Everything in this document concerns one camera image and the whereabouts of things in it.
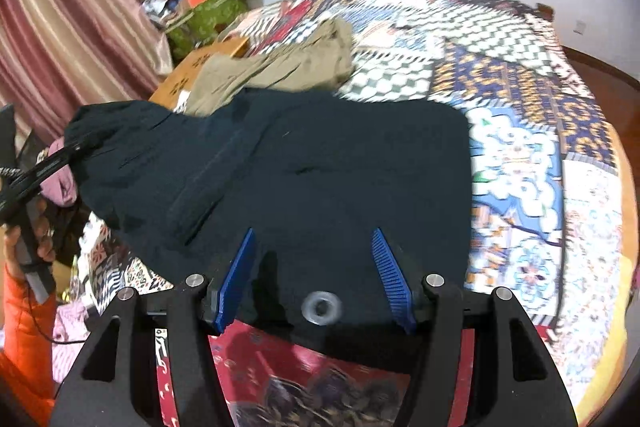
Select patchwork patterned bedspread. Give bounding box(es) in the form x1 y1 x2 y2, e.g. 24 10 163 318
53 0 622 426

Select khaki folded pants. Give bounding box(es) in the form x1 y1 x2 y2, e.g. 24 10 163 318
184 17 354 116

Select white wall socket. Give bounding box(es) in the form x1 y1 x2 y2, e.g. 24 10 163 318
574 20 586 35

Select wooden lap desk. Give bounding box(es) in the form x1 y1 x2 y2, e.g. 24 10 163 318
148 34 252 110

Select orange jacket sleeve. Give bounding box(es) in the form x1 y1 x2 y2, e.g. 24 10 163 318
1 270 56 426

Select black pants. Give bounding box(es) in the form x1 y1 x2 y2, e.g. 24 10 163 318
64 89 472 373

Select pink gold striped curtain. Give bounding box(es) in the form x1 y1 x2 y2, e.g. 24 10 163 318
1 0 172 143

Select person left hand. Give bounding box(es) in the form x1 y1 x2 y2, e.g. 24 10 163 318
3 196 55 293

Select wooden bed post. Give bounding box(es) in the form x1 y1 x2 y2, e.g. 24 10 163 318
536 3 554 23

